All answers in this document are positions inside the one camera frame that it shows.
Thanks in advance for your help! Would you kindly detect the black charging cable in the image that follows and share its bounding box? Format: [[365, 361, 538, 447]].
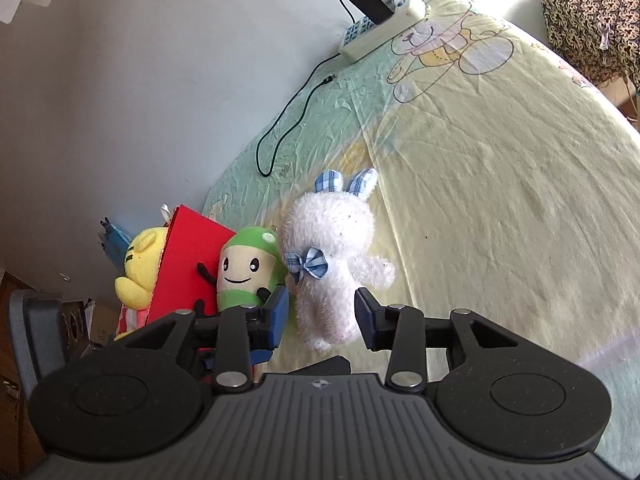
[[256, 0, 357, 177]]

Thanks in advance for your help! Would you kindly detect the blue plastic packet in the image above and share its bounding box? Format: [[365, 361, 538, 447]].
[[99, 217, 132, 276]]

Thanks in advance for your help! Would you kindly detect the white power strip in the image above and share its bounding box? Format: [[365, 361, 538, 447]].
[[339, 0, 426, 63]]

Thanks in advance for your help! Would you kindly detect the black power adapter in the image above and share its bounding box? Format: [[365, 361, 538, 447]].
[[347, 0, 396, 26]]

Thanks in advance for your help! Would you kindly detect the white plush rabbit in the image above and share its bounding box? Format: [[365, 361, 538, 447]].
[[277, 168, 396, 352]]

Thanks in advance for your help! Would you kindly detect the floral covered stool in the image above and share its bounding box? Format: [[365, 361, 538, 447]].
[[540, 0, 640, 88]]

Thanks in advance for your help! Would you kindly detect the green plush toy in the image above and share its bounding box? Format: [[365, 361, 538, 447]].
[[194, 225, 290, 317]]

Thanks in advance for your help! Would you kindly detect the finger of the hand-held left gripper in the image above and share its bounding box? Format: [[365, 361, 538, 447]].
[[290, 356, 352, 376], [202, 347, 273, 371]]

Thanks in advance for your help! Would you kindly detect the brown wooden furniture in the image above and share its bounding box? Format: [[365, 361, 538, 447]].
[[0, 270, 46, 476]]

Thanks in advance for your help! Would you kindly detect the red cardboard box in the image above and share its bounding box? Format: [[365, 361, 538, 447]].
[[116, 204, 238, 361]]

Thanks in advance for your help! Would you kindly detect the grey plastic object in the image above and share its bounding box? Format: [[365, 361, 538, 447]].
[[9, 289, 66, 396]]

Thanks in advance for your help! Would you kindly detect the dark box with circles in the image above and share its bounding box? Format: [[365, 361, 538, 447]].
[[60, 300, 92, 357]]

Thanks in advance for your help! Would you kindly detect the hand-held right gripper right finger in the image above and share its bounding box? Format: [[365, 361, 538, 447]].
[[354, 287, 546, 393]]

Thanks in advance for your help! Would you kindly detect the yellow plush tiger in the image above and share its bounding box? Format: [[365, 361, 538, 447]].
[[114, 226, 171, 342]]

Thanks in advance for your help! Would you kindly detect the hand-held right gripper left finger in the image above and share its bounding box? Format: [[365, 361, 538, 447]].
[[117, 286, 291, 395]]

